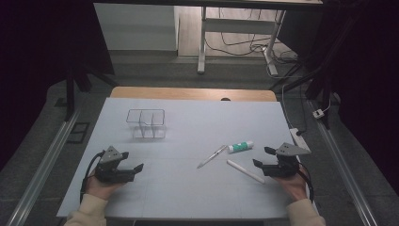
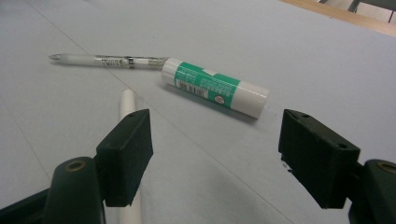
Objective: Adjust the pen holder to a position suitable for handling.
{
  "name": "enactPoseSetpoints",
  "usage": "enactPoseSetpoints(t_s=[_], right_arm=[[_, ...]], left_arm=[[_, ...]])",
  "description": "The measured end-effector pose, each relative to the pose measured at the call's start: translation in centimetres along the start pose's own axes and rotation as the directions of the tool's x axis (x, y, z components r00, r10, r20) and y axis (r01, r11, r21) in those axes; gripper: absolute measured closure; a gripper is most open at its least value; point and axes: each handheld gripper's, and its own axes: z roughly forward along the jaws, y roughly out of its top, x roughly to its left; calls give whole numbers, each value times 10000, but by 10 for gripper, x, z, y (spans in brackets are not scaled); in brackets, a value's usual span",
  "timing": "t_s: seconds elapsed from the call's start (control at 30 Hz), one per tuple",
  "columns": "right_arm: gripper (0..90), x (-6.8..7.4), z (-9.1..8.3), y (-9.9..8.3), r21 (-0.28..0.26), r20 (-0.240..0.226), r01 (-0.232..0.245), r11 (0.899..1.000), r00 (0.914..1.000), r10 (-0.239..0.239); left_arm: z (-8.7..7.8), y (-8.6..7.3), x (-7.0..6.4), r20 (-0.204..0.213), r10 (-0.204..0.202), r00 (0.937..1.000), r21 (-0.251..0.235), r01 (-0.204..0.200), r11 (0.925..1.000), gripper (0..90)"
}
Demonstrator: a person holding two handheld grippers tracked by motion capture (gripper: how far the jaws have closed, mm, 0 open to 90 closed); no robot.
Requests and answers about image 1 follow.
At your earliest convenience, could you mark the person's right hand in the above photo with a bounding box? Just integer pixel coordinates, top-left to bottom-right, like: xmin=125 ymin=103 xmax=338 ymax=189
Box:
xmin=272 ymin=168 xmax=310 ymax=202

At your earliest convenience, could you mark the person's left hand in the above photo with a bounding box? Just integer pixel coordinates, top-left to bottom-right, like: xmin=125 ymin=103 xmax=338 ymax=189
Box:
xmin=85 ymin=170 xmax=126 ymax=202

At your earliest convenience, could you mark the aluminium floor rail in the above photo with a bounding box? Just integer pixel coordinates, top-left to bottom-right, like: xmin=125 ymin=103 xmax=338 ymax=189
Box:
xmin=309 ymin=100 xmax=379 ymax=226
xmin=6 ymin=107 xmax=81 ymax=226

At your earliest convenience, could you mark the clear plastic organizer box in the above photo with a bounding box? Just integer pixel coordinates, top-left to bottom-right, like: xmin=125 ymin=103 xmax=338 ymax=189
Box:
xmin=125 ymin=108 xmax=168 ymax=140

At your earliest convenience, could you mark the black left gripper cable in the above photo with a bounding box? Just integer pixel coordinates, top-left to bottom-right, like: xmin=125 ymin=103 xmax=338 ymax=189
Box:
xmin=79 ymin=150 xmax=106 ymax=203

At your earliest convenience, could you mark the white cabinet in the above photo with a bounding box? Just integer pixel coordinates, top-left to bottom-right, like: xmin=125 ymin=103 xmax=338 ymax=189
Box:
xmin=93 ymin=3 xmax=180 ymax=52

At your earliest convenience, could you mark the black plug with cable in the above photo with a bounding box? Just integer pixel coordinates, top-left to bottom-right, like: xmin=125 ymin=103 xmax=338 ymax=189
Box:
xmin=295 ymin=84 xmax=308 ymax=137

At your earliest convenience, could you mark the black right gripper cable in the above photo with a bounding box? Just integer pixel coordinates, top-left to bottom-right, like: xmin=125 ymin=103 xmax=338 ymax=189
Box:
xmin=297 ymin=168 xmax=315 ymax=202

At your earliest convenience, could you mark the small white adapter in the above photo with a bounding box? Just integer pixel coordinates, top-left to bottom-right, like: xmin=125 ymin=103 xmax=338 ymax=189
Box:
xmin=312 ymin=99 xmax=332 ymax=120

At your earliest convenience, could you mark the black tripod stand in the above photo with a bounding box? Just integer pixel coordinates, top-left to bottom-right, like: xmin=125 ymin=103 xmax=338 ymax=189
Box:
xmin=64 ymin=59 xmax=120 ymax=121
xmin=269 ymin=62 xmax=334 ymax=130

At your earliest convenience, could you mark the white desk frame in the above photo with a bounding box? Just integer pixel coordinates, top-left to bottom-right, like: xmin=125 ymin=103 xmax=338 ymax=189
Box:
xmin=197 ymin=6 xmax=287 ymax=76

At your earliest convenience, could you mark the white table sheet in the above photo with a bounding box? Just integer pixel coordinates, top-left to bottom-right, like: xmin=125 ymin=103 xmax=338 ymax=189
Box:
xmin=56 ymin=97 xmax=321 ymax=219

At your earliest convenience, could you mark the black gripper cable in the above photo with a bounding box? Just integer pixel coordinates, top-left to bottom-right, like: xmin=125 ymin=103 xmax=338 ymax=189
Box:
xmin=297 ymin=168 xmax=315 ymax=202
xmin=79 ymin=150 xmax=106 ymax=203

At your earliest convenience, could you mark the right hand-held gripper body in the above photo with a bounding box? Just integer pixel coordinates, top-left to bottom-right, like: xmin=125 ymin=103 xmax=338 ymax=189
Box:
xmin=263 ymin=142 xmax=312 ymax=179

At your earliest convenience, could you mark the tangle of floor cables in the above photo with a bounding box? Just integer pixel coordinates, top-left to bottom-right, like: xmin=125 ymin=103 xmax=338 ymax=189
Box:
xmin=205 ymin=8 xmax=299 ymax=65

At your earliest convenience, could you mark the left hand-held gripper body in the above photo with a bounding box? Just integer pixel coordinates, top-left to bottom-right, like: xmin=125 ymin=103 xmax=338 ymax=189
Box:
xmin=93 ymin=145 xmax=136 ymax=185

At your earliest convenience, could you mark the white power strip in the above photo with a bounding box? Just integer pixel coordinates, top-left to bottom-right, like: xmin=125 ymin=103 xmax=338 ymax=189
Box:
xmin=289 ymin=127 xmax=311 ymax=153

